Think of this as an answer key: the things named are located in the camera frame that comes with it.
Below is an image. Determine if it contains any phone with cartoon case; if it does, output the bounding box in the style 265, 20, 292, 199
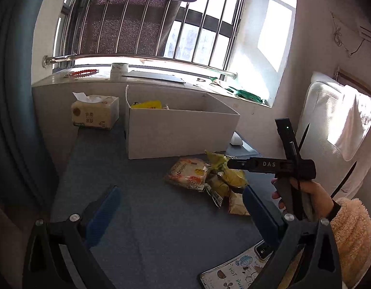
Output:
199, 240, 272, 289

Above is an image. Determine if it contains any white cardboard box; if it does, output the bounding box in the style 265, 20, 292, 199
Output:
125, 84, 240, 159

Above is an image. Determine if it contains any right hand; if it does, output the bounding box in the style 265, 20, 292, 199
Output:
289, 178, 334, 219

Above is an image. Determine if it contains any fuzzy beige sleeve forearm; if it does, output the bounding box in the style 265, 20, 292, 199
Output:
331, 198, 371, 288

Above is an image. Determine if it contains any tissue pack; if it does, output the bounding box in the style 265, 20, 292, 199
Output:
71, 93, 119, 130

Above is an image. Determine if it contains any bread bun packet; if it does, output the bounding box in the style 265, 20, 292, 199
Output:
165, 158, 210, 192

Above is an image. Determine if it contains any olive yellow snack packet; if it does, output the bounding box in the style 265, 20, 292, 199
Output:
205, 175, 230, 207

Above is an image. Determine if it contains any yellow potato chip bag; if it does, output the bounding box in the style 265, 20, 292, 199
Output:
205, 150, 248, 188

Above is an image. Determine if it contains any grey flat board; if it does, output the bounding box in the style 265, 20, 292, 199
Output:
121, 71, 186, 84

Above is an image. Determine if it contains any green plastic bag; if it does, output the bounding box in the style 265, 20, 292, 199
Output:
209, 77, 266, 105

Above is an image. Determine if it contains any steel window guard rail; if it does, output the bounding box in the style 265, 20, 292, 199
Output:
42, 0, 244, 79

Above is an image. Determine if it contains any waffle pattern cream packet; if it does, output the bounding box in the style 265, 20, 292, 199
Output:
229, 191, 250, 216

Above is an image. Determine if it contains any white cushioned chair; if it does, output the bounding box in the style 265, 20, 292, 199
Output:
297, 72, 371, 198

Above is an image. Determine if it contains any teal curtain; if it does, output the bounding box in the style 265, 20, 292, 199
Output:
0, 0, 59, 207

